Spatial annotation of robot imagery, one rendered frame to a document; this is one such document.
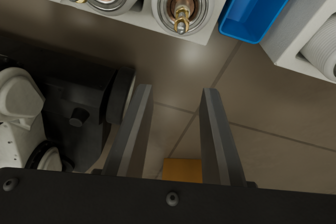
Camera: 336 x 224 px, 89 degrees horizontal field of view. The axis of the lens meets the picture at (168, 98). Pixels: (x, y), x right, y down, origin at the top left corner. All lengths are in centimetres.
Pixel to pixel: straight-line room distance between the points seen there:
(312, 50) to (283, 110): 45
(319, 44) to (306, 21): 5
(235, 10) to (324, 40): 23
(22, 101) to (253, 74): 67
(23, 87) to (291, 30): 57
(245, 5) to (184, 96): 37
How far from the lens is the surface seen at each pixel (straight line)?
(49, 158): 71
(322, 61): 43
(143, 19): 38
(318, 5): 45
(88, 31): 64
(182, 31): 20
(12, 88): 43
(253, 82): 71
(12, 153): 65
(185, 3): 27
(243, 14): 57
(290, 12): 50
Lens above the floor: 53
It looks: 48 degrees down
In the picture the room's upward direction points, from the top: 173 degrees counter-clockwise
